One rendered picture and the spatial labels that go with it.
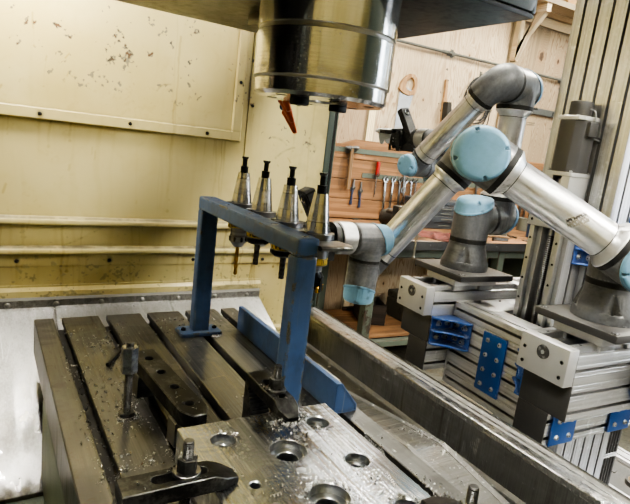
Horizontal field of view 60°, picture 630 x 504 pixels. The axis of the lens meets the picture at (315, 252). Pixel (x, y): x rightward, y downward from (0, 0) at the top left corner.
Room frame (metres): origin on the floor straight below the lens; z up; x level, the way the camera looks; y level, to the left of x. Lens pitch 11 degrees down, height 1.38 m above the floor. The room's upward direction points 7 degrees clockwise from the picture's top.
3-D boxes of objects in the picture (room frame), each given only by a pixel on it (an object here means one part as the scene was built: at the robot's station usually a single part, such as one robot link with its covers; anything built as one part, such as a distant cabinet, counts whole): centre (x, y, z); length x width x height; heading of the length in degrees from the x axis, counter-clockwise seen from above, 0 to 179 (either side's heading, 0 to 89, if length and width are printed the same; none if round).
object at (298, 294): (0.86, 0.02, 1.05); 0.10 x 0.05 x 0.30; 122
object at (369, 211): (3.91, -1.12, 0.71); 2.21 x 0.95 x 1.43; 119
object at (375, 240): (1.27, -0.12, 1.16); 0.11 x 0.08 x 0.09; 122
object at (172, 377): (0.84, 0.22, 0.93); 0.26 x 0.05 x 0.06; 37
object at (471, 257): (1.74, -0.48, 1.09); 0.15 x 0.15 x 0.10
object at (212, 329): (1.23, 0.25, 1.05); 0.10 x 0.05 x 0.30; 122
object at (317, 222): (0.93, 0.00, 1.26); 0.04 x 0.04 x 0.07
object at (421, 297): (1.74, -0.48, 0.95); 0.40 x 0.13 x 0.09; 119
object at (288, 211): (1.03, 0.06, 1.26); 0.04 x 0.04 x 0.07
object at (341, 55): (0.67, 0.02, 1.48); 0.16 x 0.16 x 0.12
